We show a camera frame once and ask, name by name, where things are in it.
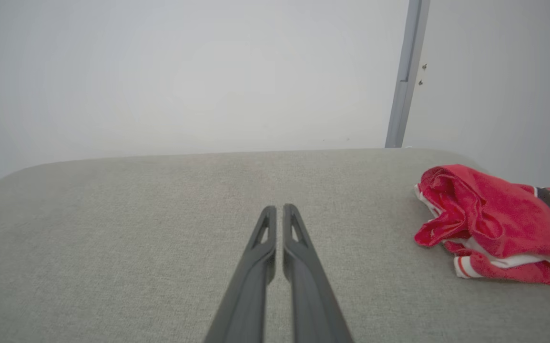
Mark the grey fabric sofa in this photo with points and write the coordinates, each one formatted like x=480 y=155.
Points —
x=113 y=262

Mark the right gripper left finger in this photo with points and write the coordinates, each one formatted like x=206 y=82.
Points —
x=246 y=305

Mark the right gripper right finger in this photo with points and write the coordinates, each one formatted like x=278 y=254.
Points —
x=313 y=305

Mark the red basketball jersey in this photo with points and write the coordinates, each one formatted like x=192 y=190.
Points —
x=494 y=214

